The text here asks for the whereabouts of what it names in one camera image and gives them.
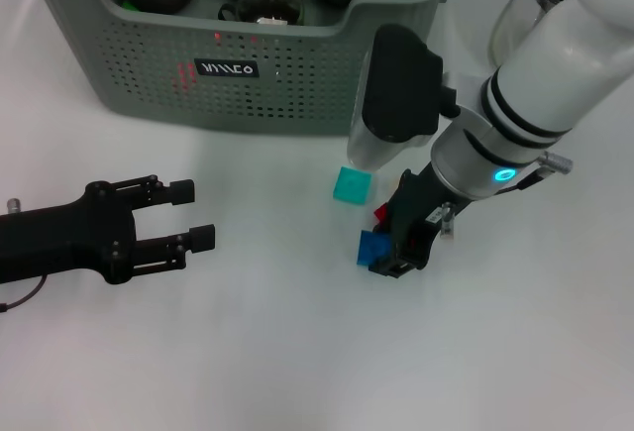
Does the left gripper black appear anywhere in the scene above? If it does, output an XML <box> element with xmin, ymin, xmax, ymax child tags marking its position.
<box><xmin>0</xmin><ymin>174</ymin><xmax>217</xmax><ymax>286</ymax></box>

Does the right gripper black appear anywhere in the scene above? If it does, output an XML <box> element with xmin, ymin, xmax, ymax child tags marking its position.
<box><xmin>369</xmin><ymin>162</ymin><xmax>470</xmax><ymax>279</ymax></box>

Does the glass carafe with black handle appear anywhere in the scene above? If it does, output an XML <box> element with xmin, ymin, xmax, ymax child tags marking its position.
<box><xmin>487</xmin><ymin>0</ymin><xmax>579</xmax><ymax>70</ymax></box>

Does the dark red long toy brick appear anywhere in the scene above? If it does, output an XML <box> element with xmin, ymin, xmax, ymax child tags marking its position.
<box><xmin>371</xmin><ymin>204</ymin><xmax>418</xmax><ymax>250</ymax></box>

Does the blue square toy brick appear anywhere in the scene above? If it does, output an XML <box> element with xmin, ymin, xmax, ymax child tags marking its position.
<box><xmin>356</xmin><ymin>230</ymin><xmax>393</xmax><ymax>269</ymax></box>

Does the right gripper cable with connector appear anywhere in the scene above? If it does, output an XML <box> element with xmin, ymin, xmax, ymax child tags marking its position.
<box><xmin>439</xmin><ymin>151</ymin><xmax>575</xmax><ymax>240</ymax></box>

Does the teal square toy brick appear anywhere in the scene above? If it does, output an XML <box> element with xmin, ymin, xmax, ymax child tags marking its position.
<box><xmin>331</xmin><ymin>165</ymin><xmax>372</xmax><ymax>204</ymax></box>

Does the gripper cable with connector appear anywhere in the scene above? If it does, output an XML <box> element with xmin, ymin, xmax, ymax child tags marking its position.
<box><xmin>0</xmin><ymin>196</ymin><xmax>50</xmax><ymax>313</ymax></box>
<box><xmin>439</xmin><ymin>151</ymin><xmax>575</xmax><ymax>240</ymax></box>

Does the left gripper cable with connector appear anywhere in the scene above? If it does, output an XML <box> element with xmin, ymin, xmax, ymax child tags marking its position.
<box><xmin>0</xmin><ymin>196</ymin><xmax>50</xmax><ymax>313</ymax></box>

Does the grey perforated storage basket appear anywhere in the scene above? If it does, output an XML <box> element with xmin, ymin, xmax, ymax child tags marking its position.
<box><xmin>30</xmin><ymin>0</ymin><xmax>462</xmax><ymax>136</ymax></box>

